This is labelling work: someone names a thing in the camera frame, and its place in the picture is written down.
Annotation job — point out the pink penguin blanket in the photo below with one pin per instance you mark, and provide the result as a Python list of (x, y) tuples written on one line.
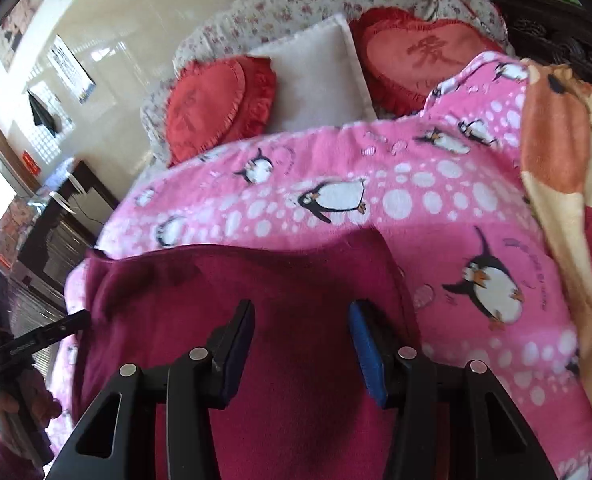
[(426, 185)]

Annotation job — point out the dark carved wooden headboard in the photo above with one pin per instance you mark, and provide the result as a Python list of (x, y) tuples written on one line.
[(551, 30)]

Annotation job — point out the dark red fleece garment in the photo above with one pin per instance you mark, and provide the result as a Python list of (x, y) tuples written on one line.
[(286, 280)]

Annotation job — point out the red wall sticker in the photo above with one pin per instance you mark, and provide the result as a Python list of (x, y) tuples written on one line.
[(30, 162)]

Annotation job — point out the red heart cushion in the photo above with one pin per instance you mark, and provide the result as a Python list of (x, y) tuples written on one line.
[(211, 105), (416, 55)]

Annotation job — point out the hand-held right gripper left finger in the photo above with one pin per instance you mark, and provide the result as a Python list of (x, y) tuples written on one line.
[(241, 345)]

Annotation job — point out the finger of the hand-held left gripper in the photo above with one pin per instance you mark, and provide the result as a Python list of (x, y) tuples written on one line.
[(71, 322)]

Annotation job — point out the dark cloth on wall hook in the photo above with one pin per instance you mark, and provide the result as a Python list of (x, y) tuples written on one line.
[(41, 112)]

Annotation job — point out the white pillow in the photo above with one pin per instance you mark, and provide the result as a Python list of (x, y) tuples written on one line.
[(316, 75)]

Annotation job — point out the dark slatted wooden cabinet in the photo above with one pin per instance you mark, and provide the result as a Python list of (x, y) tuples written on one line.
[(28, 310)]

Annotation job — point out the wall calendar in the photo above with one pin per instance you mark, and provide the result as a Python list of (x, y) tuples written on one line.
[(71, 72)]

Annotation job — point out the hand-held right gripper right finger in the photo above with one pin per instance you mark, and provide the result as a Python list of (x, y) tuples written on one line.
[(368, 355)]

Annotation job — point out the wall poster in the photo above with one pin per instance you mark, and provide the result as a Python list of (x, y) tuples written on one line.
[(21, 25)]

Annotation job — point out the floral patterned box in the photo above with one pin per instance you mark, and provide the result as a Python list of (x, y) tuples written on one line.
[(16, 220)]

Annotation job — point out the orange and cream blanket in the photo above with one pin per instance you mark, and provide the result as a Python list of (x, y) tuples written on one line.
[(556, 135)]

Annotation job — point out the person's left hand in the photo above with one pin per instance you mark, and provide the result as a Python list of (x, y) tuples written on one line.
[(43, 402)]

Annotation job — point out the dark wooden desk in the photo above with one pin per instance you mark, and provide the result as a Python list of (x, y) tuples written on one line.
[(56, 240)]

